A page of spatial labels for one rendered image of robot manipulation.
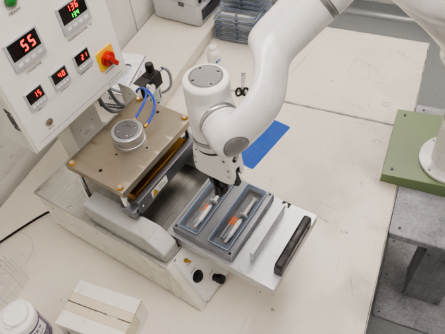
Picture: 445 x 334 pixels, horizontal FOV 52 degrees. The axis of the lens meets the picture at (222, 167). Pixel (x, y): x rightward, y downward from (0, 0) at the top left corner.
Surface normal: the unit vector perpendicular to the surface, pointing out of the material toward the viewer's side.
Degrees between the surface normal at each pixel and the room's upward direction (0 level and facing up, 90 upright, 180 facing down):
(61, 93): 90
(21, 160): 90
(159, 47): 0
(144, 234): 0
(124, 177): 0
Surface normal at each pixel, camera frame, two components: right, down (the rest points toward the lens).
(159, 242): 0.48, -0.24
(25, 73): 0.84, 0.37
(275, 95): 0.74, 0.13
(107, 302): -0.09, -0.61
